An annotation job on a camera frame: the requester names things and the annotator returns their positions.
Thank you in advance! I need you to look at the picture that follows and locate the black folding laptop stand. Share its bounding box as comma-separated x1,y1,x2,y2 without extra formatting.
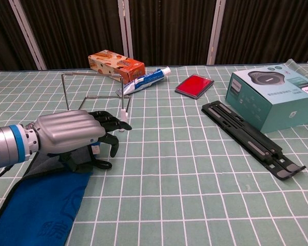
201,100,307,181

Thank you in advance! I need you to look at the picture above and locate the teal product box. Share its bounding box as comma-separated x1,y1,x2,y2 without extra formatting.
225,64,308,134

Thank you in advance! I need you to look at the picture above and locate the red ink pad case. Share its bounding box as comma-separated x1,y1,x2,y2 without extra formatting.
175,73,215,99

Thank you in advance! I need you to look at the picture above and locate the blue and white toothpaste tube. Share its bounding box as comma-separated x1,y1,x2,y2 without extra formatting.
117,66,171,96

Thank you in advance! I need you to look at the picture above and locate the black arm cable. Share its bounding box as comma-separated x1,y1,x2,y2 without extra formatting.
0,166,13,184

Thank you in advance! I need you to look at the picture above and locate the blue towel with black trim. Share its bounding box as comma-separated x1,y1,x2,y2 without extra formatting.
0,143,101,246

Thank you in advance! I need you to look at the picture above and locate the green checked tablecloth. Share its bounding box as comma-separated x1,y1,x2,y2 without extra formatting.
0,58,308,246

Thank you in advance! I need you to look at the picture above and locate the white screen frame post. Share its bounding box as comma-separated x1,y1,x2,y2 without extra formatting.
206,0,226,65
117,0,134,66
9,0,47,70

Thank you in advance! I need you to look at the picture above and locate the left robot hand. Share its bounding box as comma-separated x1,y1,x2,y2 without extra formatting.
37,109,133,174

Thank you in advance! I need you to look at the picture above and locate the orange snack box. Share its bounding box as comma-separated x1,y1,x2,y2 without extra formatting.
88,49,146,83

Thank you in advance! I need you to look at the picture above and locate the wire rack with white feet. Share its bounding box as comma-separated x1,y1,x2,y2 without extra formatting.
61,72,131,133

